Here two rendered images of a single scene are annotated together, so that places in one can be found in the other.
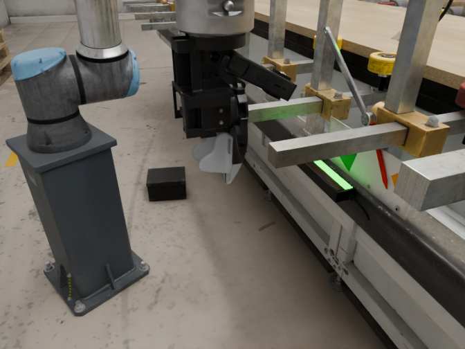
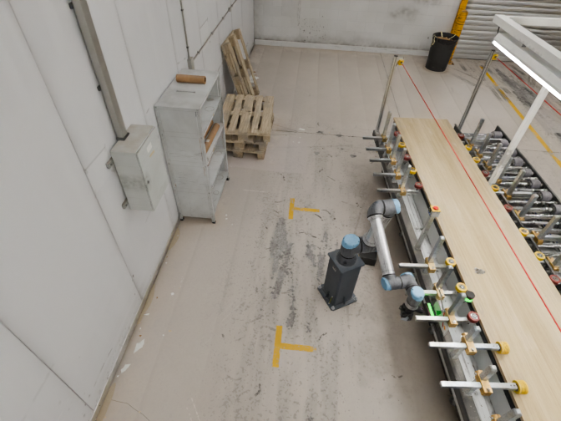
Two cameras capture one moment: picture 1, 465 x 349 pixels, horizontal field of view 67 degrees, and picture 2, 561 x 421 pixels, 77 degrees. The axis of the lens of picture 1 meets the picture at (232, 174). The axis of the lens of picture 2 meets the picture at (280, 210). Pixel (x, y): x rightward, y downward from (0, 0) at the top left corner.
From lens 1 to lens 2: 2.42 m
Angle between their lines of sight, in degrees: 19
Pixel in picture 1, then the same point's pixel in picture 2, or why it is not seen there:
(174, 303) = (366, 317)
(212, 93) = (407, 313)
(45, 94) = (351, 252)
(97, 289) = (338, 302)
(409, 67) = (452, 309)
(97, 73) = (367, 248)
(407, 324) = not seen: hidden behind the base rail
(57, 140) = (348, 263)
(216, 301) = (381, 322)
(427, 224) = (448, 339)
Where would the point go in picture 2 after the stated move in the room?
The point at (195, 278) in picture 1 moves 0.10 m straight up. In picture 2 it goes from (374, 309) to (376, 304)
